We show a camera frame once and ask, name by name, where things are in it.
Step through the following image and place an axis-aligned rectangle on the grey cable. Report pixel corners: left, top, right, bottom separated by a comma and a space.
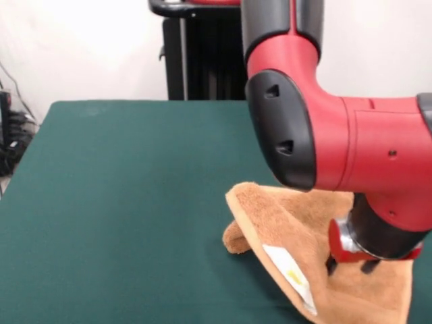
0, 62, 34, 119

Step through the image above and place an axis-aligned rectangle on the black electronics box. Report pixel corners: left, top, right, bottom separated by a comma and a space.
0, 90, 14, 136

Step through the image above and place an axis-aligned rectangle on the dark green table cloth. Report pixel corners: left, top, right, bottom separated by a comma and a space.
0, 99, 432, 324

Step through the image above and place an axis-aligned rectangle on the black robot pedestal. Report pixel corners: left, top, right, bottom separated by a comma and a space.
148, 0, 247, 101

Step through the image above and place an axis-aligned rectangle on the black cable bundle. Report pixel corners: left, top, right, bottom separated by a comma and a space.
0, 111, 38, 177

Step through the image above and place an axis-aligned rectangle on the orange terry towel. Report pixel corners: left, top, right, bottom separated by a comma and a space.
222, 182, 414, 324

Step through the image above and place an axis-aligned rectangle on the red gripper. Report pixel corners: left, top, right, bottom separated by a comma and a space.
325, 218, 425, 276

